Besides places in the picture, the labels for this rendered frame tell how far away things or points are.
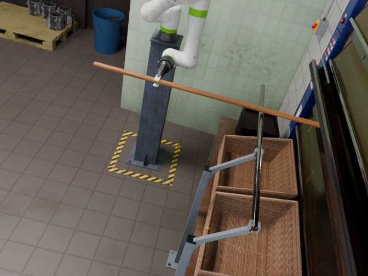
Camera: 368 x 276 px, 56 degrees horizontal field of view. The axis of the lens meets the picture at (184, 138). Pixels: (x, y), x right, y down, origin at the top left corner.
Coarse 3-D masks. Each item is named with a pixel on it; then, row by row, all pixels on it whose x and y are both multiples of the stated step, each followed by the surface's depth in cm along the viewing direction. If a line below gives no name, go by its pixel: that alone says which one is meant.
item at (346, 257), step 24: (312, 72) 204; (336, 96) 191; (336, 120) 169; (336, 144) 152; (336, 192) 126; (360, 192) 132; (336, 216) 119; (360, 216) 121; (360, 240) 112; (360, 264) 104
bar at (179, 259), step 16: (240, 160) 183; (256, 160) 171; (208, 176) 193; (256, 176) 162; (256, 192) 154; (192, 208) 211; (256, 208) 146; (192, 224) 220; (256, 224) 140; (192, 240) 154; (208, 240) 151; (176, 256) 245; (176, 272) 169
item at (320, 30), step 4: (320, 20) 256; (320, 24) 254; (324, 24) 254; (328, 24) 253; (316, 28) 257; (320, 28) 256; (324, 28) 255; (316, 32) 258; (320, 32) 258; (324, 32) 257
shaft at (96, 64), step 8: (96, 64) 206; (104, 64) 206; (120, 72) 205; (128, 72) 205; (152, 80) 205; (160, 80) 204; (176, 88) 205; (184, 88) 204; (192, 88) 204; (208, 96) 204; (216, 96) 203; (224, 96) 204; (240, 104) 203; (248, 104) 203; (264, 112) 203; (272, 112) 202; (280, 112) 203; (296, 120) 202; (304, 120) 202; (312, 120) 203
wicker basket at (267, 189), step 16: (224, 144) 248; (240, 144) 259; (256, 144) 255; (272, 144) 253; (288, 144) 250; (224, 160) 256; (272, 160) 262; (288, 160) 237; (224, 176) 243; (240, 176) 246; (272, 176) 248; (288, 176) 225; (224, 192) 216; (240, 192) 213; (272, 192) 208; (288, 192) 206
